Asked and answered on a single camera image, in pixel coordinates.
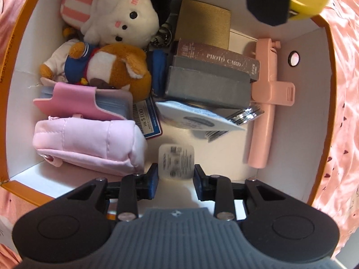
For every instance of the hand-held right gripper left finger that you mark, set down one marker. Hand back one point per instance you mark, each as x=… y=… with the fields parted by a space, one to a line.
x=153 y=182

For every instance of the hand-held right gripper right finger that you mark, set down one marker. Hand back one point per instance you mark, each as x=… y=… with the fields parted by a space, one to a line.
x=199 y=183

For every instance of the white charger block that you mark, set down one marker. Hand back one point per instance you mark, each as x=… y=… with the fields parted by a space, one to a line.
x=176 y=162

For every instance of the white round disc card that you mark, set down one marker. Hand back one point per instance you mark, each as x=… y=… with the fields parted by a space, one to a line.
x=190 y=117

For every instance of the brown photo card box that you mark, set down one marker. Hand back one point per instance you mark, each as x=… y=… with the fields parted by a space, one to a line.
x=221 y=58

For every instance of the pink padded pouch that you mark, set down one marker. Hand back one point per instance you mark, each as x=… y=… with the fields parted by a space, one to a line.
x=84 y=143

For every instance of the black square box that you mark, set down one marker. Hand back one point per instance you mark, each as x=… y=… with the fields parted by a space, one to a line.
x=207 y=86

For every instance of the pink selfie stick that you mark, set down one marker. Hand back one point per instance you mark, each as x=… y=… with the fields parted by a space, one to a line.
x=263 y=95

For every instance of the orange cardboard box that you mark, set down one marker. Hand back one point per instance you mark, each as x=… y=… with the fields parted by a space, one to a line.
x=308 y=103

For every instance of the pink card holder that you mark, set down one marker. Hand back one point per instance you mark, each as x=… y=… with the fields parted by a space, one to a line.
x=73 y=98

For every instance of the white flat box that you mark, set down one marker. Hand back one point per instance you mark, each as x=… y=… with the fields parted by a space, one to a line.
x=241 y=40

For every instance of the paper price tag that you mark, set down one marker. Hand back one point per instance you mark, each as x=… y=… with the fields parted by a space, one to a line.
x=148 y=120

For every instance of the gold box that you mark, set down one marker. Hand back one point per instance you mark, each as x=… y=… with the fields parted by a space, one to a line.
x=202 y=25

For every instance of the metal keyring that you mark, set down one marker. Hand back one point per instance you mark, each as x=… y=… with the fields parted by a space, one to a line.
x=164 y=33

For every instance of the brown bear plush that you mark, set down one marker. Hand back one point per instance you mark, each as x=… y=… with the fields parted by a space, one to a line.
x=123 y=67

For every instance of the pink printed blanket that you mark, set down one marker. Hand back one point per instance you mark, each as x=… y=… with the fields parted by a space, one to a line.
x=345 y=117

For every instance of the white dog plush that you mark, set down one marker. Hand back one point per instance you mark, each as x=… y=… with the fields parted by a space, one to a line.
x=123 y=14

